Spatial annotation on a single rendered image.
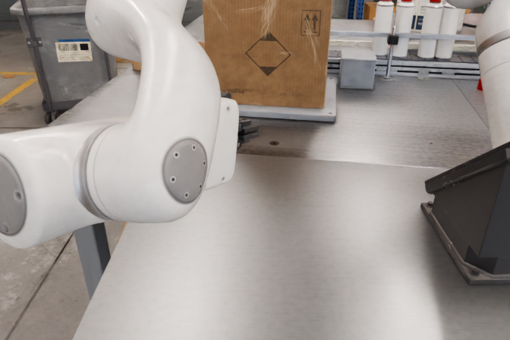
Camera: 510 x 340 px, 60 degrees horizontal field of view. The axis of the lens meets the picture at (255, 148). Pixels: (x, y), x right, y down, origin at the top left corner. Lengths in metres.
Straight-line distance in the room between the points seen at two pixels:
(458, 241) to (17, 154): 0.58
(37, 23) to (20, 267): 1.61
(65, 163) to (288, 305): 0.36
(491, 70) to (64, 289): 1.65
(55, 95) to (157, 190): 3.00
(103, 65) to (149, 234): 2.53
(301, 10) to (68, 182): 0.81
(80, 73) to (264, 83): 2.23
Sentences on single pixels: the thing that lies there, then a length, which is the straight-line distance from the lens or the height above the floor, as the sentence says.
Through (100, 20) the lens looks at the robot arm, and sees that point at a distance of 0.42.
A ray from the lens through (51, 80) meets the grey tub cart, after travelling 3.25.
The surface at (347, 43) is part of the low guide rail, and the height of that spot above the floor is 0.91.
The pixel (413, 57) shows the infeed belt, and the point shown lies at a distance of 1.53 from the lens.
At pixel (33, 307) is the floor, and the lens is 1.91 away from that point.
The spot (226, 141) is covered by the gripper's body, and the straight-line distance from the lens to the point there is 0.50.
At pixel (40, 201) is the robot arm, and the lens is 0.33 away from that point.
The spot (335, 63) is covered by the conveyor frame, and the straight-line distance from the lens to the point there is 1.47.
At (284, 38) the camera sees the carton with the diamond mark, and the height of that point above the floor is 1.02.
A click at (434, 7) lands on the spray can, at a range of 1.48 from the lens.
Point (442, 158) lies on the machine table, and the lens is 0.99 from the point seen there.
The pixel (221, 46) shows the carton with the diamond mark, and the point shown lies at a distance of 1.10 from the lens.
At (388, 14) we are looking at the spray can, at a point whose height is 1.01.
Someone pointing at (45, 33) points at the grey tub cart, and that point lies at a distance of 3.14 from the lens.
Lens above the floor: 1.27
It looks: 27 degrees down
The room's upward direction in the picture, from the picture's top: straight up
